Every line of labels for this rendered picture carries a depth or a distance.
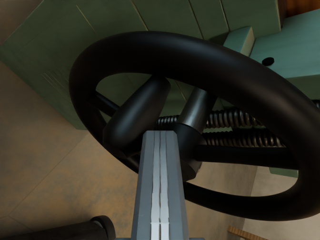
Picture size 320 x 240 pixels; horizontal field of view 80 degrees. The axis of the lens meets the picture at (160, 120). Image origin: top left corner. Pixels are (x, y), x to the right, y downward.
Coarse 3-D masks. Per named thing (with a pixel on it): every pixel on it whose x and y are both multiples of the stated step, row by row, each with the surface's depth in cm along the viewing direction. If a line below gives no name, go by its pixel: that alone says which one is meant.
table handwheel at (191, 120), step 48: (96, 48) 14; (144, 48) 12; (192, 48) 11; (96, 96) 21; (192, 96) 26; (240, 96) 11; (288, 96) 10; (192, 144) 20; (288, 144) 12; (192, 192) 31; (288, 192) 19
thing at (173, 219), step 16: (160, 144) 9; (176, 144) 9; (160, 160) 8; (176, 160) 8; (160, 176) 8; (176, 176) 8; (160, 192) 7; (176, 192) 7; (160, 208) 6; (176, 208) 6; (160, 224) 6; (176, 224) 6
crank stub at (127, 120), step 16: (160, 80) 12; (144, 96) 11; (160, 96) 12; (128, 112) 10; (144, 112) 11; (160, 112) 12; (112, 128) 10; (128, 128) 10; (144, 128) 11; (112, 144) 10; (128, 144) 10
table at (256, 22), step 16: (224, 0) 24; (240, 0) 24; (256, 0) 23; (272, 0) 22; (240, 16) 25; (256, 16) 24; (272, 16) 23; (240, 32) 25; (256, 32) 26; (272, 32) 25; (240, 48) 22; (240, 128) 27; (288, 176) 47
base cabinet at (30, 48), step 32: (64, 0) 36; (96, 0) 33; (128, 0) 30; (32, 32) 49; (64, 32) 43; (96, 32) 39; (32, 64) 63; (64, 64) 54; (64, 96) 71; (128, 96) 51
